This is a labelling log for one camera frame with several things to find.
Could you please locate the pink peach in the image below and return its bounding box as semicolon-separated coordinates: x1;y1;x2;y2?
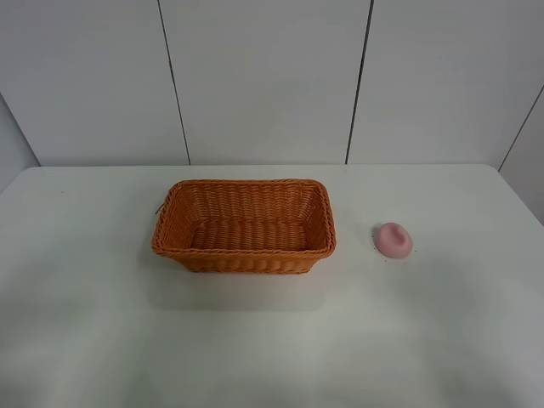
373;223;413;259

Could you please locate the orange woven wicker basket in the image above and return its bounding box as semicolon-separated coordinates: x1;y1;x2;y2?
151;178;336;275

